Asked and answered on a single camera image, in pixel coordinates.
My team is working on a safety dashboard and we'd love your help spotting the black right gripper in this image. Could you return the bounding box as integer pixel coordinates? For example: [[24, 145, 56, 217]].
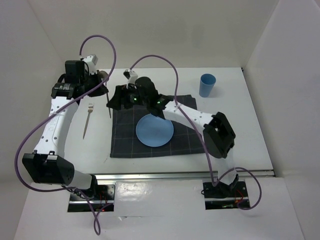
[[106, 83, 149, 111]]

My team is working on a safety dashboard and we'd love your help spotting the silver metal spoon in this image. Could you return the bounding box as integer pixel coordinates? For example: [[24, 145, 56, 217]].
[[99, 70, 112, 119]]

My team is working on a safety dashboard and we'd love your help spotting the silver metal fork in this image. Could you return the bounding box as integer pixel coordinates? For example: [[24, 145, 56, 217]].
[[82, 103, 94, 139]]

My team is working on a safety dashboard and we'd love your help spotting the blue plastic plate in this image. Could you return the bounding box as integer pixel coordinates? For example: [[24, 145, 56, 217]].
[[135, 114, 174, 148]]

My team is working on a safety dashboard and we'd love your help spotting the dark grey checked cloth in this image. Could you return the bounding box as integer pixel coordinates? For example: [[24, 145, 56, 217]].
[[110, 106, 204, 159]]

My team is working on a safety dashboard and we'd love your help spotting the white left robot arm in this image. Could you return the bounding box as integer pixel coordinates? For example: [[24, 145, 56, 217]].
[[22, 54, 102, 200]]

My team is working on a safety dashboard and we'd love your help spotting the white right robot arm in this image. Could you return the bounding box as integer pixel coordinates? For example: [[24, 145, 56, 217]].
[[107, 76, 238, 196]]

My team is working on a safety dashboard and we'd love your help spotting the blue plastic cup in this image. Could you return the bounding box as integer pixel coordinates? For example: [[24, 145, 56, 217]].
[[199, 73, 217, 98]]

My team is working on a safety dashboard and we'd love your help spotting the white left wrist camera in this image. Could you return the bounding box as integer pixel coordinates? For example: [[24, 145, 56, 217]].
[[80, 54, 98, 75]]

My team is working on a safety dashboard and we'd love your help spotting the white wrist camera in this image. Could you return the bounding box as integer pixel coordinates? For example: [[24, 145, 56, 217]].
[[123, 69, 138, 88], [80, 54, 98, 75]]

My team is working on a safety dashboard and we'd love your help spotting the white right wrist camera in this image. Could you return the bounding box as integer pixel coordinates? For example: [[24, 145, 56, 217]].
[[123, 69, 138, 88]]

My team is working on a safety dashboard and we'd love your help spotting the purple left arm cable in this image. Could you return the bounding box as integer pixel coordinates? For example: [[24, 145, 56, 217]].
[[14, 34, 117, 236]]

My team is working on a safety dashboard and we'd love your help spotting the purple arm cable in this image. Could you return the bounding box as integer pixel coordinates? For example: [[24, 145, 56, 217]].
[[14, 34, 117, 236], [129, 54, 262, 211]]

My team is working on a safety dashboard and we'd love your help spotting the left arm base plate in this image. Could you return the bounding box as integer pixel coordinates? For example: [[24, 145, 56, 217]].
[[67, 184, 116, 213]]

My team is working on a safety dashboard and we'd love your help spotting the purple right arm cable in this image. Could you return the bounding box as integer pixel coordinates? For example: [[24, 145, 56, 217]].
[[129, 54, 262, 211]]

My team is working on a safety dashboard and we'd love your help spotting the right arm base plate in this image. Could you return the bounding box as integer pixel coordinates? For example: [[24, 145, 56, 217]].
[[201, 179, 251, 210]]

